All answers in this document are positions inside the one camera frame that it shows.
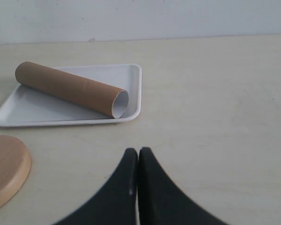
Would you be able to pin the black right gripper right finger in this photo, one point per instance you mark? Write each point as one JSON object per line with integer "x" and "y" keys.
{"x": 161, "y": 201}

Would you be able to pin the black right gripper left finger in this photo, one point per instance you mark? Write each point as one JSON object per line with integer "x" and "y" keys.
{"x": 115, "y": 202}

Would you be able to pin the brown cardboard tube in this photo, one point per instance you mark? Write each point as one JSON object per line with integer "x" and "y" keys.
{"x": 94, "y": 95}

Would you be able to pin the wooden paper towel holder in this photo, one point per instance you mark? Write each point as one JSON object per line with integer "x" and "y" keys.
{"x": 15, "y": 164}

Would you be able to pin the white plastic tray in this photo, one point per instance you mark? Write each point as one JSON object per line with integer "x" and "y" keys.
{"x": 26, "y": 107}

